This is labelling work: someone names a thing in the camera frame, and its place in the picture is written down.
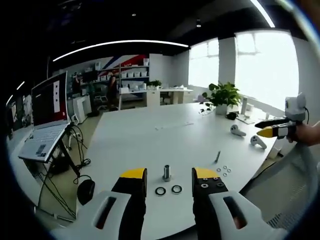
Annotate white bottle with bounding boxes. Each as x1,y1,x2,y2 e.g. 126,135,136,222
241,96,249,116

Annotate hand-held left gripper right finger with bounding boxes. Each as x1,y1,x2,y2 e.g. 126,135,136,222
191,166,288,240

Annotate small green potted plant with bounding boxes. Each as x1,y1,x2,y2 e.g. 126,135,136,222
146,79,163,90

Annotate grey mesh office chair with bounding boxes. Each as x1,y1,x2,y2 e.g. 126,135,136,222
239,143,320,231

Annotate white side desk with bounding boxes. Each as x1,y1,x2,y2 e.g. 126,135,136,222
146,87,195,107

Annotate white cabinet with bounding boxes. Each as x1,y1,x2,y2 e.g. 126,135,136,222
72,96,92,124

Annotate large green potted plant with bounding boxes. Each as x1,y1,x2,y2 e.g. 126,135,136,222
201,81,243,116

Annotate straight ceiling light strip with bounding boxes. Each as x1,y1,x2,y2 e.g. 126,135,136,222
249,0,276,28

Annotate black round headphones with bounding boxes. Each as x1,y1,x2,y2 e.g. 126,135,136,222
76,179,96,206

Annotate silver threaded stud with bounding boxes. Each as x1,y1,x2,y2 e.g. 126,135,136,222
162,164,173,182

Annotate wooden shelf with white boxes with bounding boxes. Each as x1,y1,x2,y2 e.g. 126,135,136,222
118,58,151,111

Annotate white handheld controller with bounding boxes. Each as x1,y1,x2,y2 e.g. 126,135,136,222
249,134,268,150
230,124,247,137

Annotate white laptop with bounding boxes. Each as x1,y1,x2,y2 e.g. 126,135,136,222
17,70,72,164

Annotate black laptop stand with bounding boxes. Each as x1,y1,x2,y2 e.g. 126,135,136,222
47,124,81,177

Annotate long curved ceiling light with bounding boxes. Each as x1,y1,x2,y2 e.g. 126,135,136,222
52,39,190,63

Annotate person's right hand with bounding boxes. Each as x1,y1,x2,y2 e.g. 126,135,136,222
287,123,320,147

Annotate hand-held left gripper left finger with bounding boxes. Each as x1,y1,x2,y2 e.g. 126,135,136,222
52,167,148,240

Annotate black floor cables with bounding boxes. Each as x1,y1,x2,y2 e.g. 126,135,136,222
37,123,92,218

